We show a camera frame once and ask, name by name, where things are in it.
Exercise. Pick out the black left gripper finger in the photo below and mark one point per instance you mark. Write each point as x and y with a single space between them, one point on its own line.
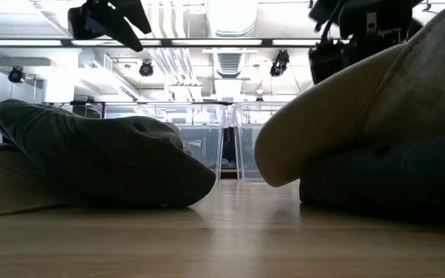
135 15
118 32

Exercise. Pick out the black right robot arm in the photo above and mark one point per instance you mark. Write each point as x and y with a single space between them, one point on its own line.
323 9

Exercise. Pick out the dark blue baseball cap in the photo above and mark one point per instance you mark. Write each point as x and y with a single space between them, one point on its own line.
392 177

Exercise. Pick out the silver ceiling air duct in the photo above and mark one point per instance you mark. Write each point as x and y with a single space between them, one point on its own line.
230 34

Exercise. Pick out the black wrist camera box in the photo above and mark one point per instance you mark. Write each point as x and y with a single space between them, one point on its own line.
325 62

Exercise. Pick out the tan baseball cap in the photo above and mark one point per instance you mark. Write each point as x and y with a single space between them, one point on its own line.
10 181

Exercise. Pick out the clear plastic storage bin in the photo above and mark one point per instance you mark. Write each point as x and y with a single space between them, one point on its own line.
201 139

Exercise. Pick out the beige baseball cap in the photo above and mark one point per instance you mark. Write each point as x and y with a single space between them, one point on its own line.
381 116

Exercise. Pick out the clear plastic bag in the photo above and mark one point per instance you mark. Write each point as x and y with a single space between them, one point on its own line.
249 143

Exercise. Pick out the black ceiling spotlight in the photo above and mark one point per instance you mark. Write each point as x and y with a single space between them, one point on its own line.
16 74
279 63
146 69

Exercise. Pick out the dark olive baseball cap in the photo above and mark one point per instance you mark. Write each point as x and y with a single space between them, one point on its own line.
102 158

